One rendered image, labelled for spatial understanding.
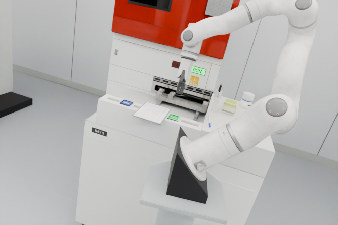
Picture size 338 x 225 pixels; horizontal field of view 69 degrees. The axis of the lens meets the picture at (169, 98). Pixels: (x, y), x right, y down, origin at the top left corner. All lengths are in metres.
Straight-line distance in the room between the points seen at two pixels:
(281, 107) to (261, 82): 2.45
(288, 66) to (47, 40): 3.65
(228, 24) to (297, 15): 0.28
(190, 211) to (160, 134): 0.44
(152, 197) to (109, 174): 0.57
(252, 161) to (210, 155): 0.36
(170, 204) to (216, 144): 0.27
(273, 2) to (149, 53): 0.98
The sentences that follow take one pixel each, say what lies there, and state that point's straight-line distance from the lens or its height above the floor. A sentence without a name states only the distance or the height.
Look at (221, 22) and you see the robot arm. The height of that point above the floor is 1.46.
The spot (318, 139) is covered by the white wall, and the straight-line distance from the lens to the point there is 3.69.
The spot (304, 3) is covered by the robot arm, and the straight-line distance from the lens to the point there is 1.03.
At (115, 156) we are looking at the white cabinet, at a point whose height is 0.66.
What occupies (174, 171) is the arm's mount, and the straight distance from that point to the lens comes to 0.94.
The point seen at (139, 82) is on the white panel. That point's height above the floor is 0.90.
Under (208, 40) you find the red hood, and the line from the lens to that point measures 1.67.
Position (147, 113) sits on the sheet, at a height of 0.96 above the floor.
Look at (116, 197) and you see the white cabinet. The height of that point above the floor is 0.39.
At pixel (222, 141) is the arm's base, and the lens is 0.93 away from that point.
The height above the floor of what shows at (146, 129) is 0.87.
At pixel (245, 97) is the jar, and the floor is 1.04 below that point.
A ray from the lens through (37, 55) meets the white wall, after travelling 4.35.
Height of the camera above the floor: 1.48
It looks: 20 degrees down
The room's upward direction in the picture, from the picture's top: 13 degrees clockwise
